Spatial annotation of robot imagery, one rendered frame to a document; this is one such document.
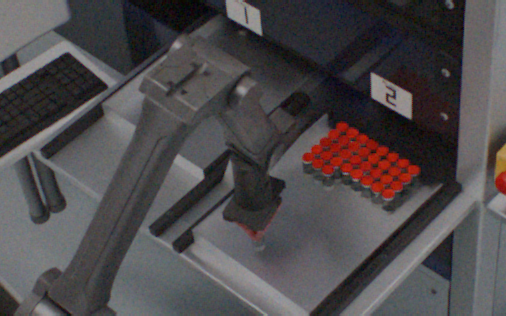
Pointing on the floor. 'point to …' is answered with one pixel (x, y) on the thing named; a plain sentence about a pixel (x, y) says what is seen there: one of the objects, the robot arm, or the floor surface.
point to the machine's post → (482, 146)
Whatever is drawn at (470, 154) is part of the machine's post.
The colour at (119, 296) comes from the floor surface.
